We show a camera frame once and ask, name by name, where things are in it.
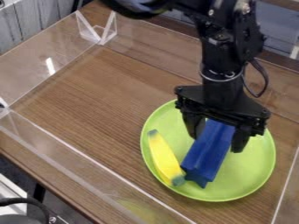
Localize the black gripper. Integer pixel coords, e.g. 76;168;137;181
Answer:
173;69;271;153

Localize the blue cross-shaped block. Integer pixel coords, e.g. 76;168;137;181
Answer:
180;119;235;188

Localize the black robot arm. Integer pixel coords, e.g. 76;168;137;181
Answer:
99;0;269;153

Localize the green round plate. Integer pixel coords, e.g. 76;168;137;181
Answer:
140;101;276;202

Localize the yellow toy banana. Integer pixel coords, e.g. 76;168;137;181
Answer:
147;129;184;186

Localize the blue grey sofa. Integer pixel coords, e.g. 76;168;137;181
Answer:
256;1;299;54

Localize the grey cabinet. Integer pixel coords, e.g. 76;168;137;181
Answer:
0;0;75;55

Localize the clear acrylic corner bracket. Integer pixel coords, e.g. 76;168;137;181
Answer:
75;11;117;46

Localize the clear acrylic enclosure wall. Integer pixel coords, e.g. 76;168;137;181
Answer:
0;10;299;224

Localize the black cable loop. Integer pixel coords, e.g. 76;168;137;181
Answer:
0;196;52;224

